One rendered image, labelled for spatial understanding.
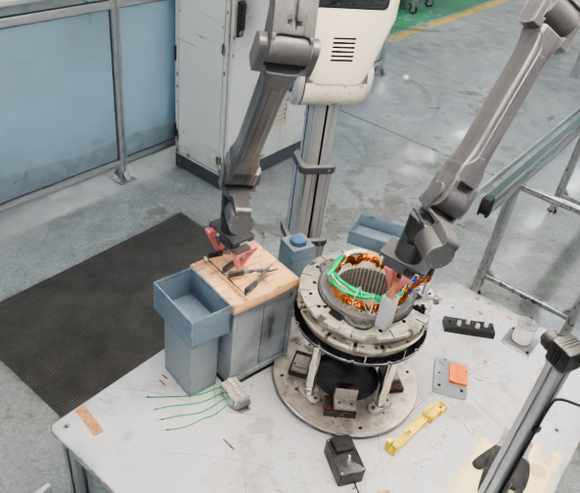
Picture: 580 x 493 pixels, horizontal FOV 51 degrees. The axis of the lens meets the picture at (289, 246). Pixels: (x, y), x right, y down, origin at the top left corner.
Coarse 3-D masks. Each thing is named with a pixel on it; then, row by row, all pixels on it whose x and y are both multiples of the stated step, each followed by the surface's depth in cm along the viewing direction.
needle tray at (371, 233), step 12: (360, 216) 178; (372, 216) 177; (360, 228) 179; (372, 228) 179; (384, 228) 178; (396, 228) 176; (348, 240) 172; (360, 240) 170; (372, 240) 169; (384, 240) 175
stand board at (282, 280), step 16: (224, 256) 154; (256, 256) 156; (272, 256) 156; (208, 272) 149; (272, 272) 151; (288, 272) 152; (224, 288) 145; (240, 288) 145; (256, 288) 146; (272, 288) 147; (288, 288) 149; (240, 304) 141; (256, 304) 144
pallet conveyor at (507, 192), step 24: (576, 120) 335; (552, 144) 306; (576, 144) 376; (504, 168) 272; (528, 168) 282; (480, 192) 257; (504, 192) 263; (528, 192) 282; (504, 216) 294; (480, 264) 313; (480, 288) 321; (504, 288) 311; (552, 312) 300; (576, 312) 292
